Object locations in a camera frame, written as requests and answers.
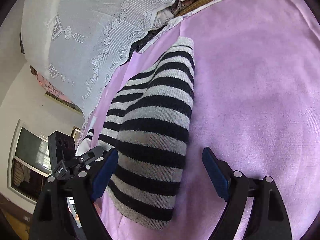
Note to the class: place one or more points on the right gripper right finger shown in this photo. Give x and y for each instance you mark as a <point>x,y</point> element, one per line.
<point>268,218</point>

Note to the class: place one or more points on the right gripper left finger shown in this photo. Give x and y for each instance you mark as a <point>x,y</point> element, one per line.
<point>84,178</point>

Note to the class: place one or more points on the black grey striped sweater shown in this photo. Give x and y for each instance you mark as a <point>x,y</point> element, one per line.
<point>148,124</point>

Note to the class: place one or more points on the white folded garment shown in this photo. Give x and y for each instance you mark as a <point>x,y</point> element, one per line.
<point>85,144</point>

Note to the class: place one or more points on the pink purple bed sheet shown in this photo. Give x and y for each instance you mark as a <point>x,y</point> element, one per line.
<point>256,106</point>

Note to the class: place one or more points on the white lace cover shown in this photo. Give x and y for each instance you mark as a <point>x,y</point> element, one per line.
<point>78,44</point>

